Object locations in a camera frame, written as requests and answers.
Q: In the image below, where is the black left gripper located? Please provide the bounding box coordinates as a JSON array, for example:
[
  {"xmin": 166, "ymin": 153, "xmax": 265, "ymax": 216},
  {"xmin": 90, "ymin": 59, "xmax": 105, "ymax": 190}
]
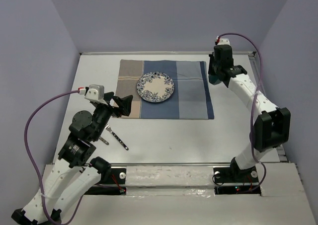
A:
[{"xmin": 92, "ymin": 91, "xmax": 134, "ymax": 141}]

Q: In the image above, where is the green mug white inside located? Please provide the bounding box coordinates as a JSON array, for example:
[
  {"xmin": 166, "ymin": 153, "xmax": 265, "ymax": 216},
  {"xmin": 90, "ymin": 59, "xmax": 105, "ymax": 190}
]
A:
[{"xmin": 208, "ymin": 75, "xmax": 222, "ymax": 85}]

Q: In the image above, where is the black-handled fork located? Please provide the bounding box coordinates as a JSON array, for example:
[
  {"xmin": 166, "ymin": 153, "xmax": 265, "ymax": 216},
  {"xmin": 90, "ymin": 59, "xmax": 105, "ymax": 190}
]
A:
[{"xmin": 105, "ymin": 124, "xmax": 129, "ymax": 150}]

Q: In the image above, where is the blue floral plate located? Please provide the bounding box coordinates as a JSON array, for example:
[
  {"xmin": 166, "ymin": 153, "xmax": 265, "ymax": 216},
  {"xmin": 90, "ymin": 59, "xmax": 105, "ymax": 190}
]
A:
[{"xmin": 136, "ymin": 72, "xmax": 175, "ymax": 103}]

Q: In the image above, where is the blue patchwork cloth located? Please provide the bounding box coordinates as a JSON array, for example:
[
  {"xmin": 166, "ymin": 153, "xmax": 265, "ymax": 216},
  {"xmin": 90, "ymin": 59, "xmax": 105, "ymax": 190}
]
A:
[{"xmin": 116, "ymin": 60, "xmax": 215, "ymax": 120}]

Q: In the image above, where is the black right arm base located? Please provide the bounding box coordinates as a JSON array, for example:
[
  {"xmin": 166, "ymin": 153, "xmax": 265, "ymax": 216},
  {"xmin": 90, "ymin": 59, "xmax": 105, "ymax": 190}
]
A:
[{"xmin": 211, "ymin": 158, "xmax": 261, "ymax": 195}]

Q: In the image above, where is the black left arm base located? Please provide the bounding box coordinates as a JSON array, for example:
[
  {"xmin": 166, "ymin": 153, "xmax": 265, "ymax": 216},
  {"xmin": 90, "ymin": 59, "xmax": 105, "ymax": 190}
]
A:
[{"xmin": 85, "ymin": 167, "xmax": 127, "ymax": 196}]

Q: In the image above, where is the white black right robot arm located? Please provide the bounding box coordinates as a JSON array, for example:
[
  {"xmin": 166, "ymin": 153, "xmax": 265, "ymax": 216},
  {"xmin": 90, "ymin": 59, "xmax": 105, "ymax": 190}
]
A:
[{"xmin": 208, "ymin": 38, "xmax": 291, "ymax": 181}]

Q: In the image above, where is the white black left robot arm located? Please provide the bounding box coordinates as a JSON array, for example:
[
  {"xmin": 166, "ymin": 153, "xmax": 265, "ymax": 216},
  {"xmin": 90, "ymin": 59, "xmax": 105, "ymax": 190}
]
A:
[{"xmin": 11, "ymin": 87, "xmax": 133, "ymax": 225}]

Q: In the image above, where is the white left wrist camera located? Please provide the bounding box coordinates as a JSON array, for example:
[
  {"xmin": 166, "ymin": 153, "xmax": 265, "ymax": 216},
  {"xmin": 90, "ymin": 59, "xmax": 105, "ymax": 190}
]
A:
[{"xmin": 78, "ymin": 84, "xmax": 107, "ymax": 105}]

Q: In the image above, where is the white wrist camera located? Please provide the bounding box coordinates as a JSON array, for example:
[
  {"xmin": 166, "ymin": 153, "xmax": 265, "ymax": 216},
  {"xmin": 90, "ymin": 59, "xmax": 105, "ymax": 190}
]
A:
[
  {"xmin": 78, "ymin": 84, "xmax": 107, "ymax": 105},
  {"xmin": 215, "ymin": 36, "xmax": 231, "ymax": 46}
]

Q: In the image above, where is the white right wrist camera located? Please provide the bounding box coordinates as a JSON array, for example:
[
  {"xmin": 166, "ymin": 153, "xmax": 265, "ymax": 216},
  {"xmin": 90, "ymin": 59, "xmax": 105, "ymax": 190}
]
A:
[{"xmin": 215, "ymin": 36, "xmax": 231, "ymax": 46}]

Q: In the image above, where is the black-handled steak knife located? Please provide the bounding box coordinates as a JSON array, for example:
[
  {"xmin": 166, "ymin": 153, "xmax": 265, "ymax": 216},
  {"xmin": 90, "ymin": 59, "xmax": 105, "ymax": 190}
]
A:
[{"xmin": 99, "ymin": 137, "xmax": 109, "ymax": 145}]

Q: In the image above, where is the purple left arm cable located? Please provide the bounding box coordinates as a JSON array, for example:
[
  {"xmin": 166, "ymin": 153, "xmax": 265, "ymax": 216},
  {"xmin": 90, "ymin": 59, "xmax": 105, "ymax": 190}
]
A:
[{"xmin": 24, "ymin": 90, "xmax": 125, "ymax": 225}]

